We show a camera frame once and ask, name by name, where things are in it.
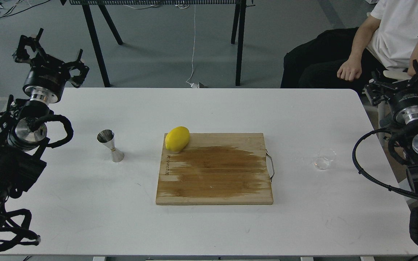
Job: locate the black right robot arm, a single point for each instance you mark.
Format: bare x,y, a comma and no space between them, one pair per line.
408,156

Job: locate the yellow lemon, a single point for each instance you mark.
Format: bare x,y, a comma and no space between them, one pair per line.
177,139

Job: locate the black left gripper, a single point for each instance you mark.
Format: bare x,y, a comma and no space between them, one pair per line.
46,81

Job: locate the person's right hand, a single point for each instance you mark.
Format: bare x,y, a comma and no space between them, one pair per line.
350,70

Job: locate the steel double jigger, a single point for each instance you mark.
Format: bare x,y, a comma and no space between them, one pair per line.
107,138

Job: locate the small clear glass cup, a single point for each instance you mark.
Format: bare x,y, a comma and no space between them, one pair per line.
325,158

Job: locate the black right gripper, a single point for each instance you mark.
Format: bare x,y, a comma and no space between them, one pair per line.
401,97

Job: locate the seated person white shirt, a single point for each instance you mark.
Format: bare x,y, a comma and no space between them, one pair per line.
386,40

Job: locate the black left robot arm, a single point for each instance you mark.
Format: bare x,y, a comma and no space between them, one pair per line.
27,128

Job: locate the wooden cutting board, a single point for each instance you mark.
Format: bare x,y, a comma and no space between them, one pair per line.
216,169

